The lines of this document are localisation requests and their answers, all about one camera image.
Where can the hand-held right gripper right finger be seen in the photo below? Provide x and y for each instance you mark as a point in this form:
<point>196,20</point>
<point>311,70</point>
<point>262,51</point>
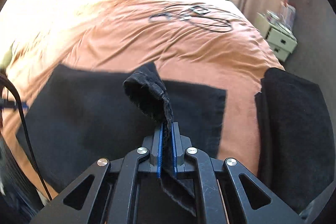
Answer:
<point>174,153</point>

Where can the beige blanket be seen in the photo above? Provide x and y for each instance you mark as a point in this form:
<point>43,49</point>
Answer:
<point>86,3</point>

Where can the white drawer cabinet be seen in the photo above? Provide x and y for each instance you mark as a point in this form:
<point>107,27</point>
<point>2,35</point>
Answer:
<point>279,39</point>

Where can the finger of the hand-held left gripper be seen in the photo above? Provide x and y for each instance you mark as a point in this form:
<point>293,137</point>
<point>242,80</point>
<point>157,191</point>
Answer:
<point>10,105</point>

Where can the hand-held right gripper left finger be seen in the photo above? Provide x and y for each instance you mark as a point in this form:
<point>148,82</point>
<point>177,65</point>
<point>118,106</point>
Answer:
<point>158,155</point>

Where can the small black device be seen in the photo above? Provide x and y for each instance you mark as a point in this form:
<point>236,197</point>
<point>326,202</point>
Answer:
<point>199,10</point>

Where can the orange blanket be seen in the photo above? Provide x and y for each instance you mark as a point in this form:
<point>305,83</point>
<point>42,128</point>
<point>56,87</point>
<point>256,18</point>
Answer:
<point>157,43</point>

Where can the folded black pants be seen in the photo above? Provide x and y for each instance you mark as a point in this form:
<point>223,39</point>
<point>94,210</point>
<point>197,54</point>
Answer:
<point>294,121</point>

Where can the black pants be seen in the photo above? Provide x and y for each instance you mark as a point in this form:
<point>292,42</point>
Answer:
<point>92,113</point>
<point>294,121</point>

